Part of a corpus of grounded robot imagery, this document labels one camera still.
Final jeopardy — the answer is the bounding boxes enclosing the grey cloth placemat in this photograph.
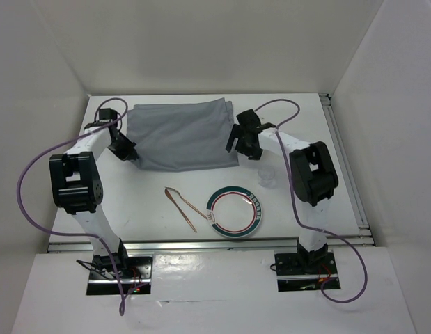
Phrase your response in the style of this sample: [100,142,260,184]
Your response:
[127,98,239,172]

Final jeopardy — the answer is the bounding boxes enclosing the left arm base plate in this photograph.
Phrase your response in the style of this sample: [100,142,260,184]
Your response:
[76,255,153,296]

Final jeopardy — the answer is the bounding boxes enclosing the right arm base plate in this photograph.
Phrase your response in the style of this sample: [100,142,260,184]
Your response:
[269,252,340,292]

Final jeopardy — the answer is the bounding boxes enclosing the right side aluminium rail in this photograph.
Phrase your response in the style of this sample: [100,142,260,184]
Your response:
[319,94,373,241]

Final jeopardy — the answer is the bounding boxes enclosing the front aluminium rail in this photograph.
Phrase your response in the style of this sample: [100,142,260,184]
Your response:
[47,237,373,252]

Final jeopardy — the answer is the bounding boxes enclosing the aluminium rail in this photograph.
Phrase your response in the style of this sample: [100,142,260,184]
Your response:
[319,94,373,241]
[47,237,373,252]

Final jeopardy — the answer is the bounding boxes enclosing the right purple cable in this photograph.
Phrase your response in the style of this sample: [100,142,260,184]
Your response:
[253,98,370,305]

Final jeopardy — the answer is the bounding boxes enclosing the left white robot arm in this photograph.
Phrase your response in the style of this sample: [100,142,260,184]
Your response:
[49,109,139,278]

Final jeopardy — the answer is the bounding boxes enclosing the clear plastic cup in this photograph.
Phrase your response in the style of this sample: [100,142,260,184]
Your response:
[258,166,276,189]

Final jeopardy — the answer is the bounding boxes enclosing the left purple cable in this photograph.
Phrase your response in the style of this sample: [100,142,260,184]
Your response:
[17,97,130,317]

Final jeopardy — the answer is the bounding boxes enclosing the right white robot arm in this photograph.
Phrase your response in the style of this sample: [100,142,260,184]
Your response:
[226,109,338,273]

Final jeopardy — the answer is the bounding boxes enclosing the purple cable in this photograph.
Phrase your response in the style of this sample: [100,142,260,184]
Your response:
[17,97,130,317]
[253,98,370,305]

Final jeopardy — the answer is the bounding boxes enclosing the white plate green red rim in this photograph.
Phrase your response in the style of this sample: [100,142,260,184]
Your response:
[206,186,263,239]

